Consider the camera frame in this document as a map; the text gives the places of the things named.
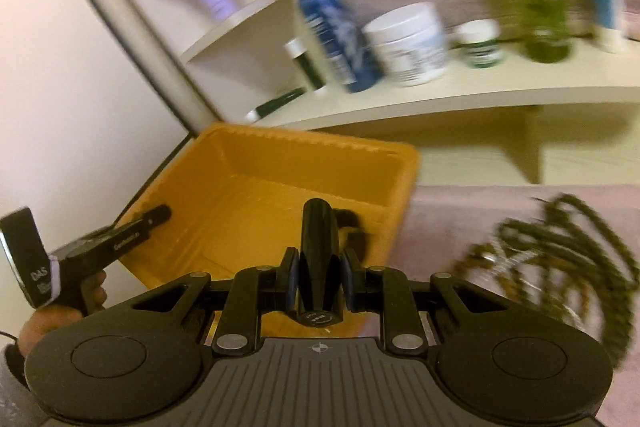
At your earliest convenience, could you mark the orange plastic tray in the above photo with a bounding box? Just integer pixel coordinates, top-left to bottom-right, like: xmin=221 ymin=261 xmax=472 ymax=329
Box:
xmin=112 ymin=121 xmax=421 ymax=338

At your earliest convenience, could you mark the dark green bead necklace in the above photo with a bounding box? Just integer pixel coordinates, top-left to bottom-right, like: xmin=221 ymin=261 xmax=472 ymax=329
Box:
xmin=449 ymin=192 xmax=636 ymax=368

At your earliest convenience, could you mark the person's left hand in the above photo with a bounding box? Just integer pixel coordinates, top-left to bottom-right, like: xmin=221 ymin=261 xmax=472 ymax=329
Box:
xmin=16 ymin=270 xmax=107 ymax=358

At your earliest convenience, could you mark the dark green small tube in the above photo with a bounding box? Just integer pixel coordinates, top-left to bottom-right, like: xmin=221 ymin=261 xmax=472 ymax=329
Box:
xmin=245 ymin=88 xmax=306 ymax=124

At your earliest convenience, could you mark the blue spray bottle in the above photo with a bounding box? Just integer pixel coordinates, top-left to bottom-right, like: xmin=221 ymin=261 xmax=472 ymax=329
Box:
xmin=298 ymin=0 xmax=382 ymax=93

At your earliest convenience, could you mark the green lip balm stick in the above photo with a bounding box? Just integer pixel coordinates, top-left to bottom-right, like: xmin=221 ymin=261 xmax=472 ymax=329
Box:
xmin=284 ymin=38 xmax=326 ymax=94

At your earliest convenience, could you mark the white cream jar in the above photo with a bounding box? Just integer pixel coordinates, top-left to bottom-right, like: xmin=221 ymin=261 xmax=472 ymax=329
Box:
xmin=362 ymin=2 xmax=448 ymax=87

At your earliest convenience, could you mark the small green label jar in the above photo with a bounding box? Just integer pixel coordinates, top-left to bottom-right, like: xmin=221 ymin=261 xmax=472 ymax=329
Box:
xmin=456 ymin=18 xmax=503 ymax=68

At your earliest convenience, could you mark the cream wooden shelf unit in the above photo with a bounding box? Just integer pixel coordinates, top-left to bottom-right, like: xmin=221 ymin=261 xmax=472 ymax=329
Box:
xmin=37 ymin=0 xmax=640 ymax=186

